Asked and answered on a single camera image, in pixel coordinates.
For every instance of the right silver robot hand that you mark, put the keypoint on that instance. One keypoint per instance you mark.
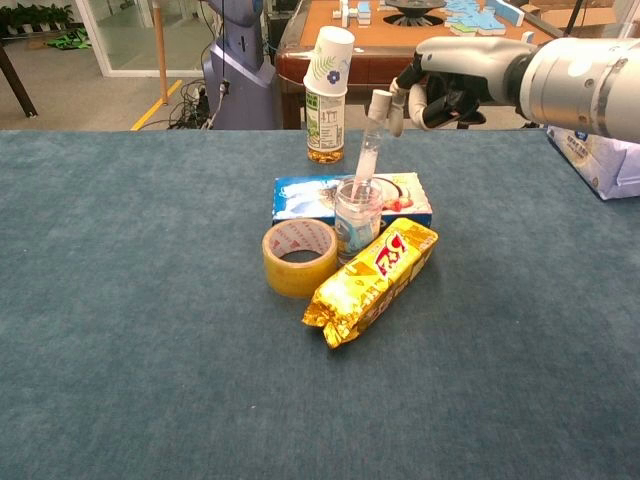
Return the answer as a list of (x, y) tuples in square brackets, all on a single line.
[(465, 55)]

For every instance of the clear plastic tube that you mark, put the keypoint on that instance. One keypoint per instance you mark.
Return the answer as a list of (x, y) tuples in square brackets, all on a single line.
[(369, 155)]

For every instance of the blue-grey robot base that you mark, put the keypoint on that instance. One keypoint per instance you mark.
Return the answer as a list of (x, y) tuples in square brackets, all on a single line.
[(240, 75)]

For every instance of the blue white mahjong tile row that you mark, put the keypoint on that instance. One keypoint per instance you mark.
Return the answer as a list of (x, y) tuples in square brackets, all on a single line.
[(480, 20)]

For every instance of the single blue white mahjong tile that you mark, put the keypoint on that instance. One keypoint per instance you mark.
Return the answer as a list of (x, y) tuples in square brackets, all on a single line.
[(526, 38)]

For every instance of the black round ribbed dish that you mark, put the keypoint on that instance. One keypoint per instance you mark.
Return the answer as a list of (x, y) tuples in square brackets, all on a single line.
[(415, 12)]

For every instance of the brown mahjong table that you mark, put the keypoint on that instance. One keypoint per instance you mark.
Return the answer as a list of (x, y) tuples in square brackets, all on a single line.
[(372, 65)]

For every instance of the blue white mahjong tile stack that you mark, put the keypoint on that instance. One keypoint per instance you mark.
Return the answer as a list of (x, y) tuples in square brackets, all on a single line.
[(357, 14)]

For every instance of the black tripod stand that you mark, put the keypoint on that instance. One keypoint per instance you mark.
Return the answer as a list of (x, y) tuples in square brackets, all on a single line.
[(575, 17)]

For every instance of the white paper cup blue flower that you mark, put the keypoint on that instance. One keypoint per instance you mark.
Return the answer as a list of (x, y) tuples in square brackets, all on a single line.
[(330, 60)]

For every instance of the brown cardboard box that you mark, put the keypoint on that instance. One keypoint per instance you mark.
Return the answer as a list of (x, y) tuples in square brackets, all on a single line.
[(602, 15)]

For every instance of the tea bottle green label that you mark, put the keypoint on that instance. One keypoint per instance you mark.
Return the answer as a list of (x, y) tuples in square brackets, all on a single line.
[(325, 130)]

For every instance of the white tissue pack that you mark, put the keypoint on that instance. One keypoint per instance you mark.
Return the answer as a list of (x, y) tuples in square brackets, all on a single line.
[(600, 170)]

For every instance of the clear glass jar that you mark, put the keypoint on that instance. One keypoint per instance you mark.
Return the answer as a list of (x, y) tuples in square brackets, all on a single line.
[(352, 235)]

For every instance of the blue cookie box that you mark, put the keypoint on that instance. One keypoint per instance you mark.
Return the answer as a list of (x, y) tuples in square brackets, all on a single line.
[(305, 197)]

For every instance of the yellow foil biscuit packet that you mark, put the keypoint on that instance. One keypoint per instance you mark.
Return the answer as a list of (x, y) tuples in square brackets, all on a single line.
[(370, 285)]

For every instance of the yellowish packing tape roll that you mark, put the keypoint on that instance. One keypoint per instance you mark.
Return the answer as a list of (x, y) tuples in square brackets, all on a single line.
[(295, 277)]

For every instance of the wooden pole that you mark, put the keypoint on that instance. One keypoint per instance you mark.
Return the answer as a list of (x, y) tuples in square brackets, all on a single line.
[(161, 55)]

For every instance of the white framed glass partition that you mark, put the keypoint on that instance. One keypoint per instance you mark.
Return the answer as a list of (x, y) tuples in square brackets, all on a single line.
[(95, 45)]

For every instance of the green cloth heap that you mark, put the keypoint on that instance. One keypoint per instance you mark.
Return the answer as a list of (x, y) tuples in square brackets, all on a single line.
[(72, 39)]

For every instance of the blue felt table mat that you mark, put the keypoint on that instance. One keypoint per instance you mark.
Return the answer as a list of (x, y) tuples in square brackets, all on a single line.
[(150, 350)]

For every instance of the green potted plants row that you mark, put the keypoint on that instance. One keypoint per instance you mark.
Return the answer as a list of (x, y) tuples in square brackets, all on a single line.
[(35, 17)]

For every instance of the dark wooden table leg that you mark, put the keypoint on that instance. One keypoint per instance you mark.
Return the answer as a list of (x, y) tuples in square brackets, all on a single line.
[(17, 82)]

